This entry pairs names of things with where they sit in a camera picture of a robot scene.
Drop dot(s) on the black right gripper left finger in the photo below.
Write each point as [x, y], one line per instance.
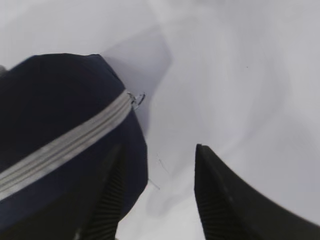
[104, 190]

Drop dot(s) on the navy blue lunch bag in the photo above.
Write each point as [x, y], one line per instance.
[54, 107]

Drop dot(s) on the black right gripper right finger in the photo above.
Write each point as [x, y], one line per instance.
[230, 209]

